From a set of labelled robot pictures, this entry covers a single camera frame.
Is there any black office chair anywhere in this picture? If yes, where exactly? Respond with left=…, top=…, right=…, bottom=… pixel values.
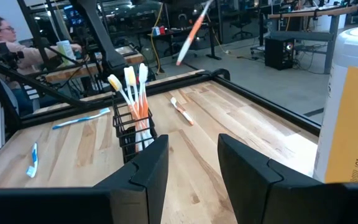
left=229, top=7, right=255, bottom=40

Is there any wooden standing desk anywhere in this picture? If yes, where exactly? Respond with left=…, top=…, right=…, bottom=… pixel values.
left=267, top=1, right=358, bottom=75

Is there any black wire caddy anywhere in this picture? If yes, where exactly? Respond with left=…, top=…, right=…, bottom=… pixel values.
left=112, top=99, right=158, bottom=164

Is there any black computer tower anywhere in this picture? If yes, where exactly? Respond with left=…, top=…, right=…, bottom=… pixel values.
left=264, top=36, right=295, bottom=71

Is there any blue and white toothbrush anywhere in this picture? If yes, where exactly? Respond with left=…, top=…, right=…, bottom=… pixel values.
left=25, top=142, right=39, bottom=179
left=52, top=107, right=111, bottom=131

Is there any orange and white toothbrush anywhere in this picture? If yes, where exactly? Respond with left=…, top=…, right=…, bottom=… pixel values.
left=175, top=0, right=214, bottom=67
left=170, top=96, right=195, bottom=126
left=107, top=73, right=145, bottom=152
left=124, top=67, right=144, bottom=150
left=129, top=65, right=149, bottom=150

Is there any yellow hanging cable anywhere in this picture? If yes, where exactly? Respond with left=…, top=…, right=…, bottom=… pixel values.
left=149, top=2, right=165, bottom=75

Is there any white wipes canister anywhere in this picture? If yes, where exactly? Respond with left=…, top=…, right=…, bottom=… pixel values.
left=313, top=24, right=358, bottom=184

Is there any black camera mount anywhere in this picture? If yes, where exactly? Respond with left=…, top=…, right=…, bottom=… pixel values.
left=0, top=42, right=25, bottom=67

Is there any white and green container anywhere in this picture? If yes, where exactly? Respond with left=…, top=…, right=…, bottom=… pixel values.
left=56, top=40, right=76, bottom=67

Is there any person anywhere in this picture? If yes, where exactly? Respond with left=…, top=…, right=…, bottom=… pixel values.
left=0, top=16, right=83, bottom=116

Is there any black desk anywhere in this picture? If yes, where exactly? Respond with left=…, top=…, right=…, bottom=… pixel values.
left=147, top=26, right=223, bottom=62

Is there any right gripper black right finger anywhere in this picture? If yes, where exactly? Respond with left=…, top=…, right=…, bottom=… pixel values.
left=218, top=133, right=284, bottom=224

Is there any wooden workbench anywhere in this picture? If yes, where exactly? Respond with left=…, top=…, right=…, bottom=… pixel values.
left=44, top=52, right=145, bottom=84

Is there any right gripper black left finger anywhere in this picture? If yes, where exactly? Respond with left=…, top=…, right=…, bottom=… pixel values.
left=93, top=134, right=170, bottom=224

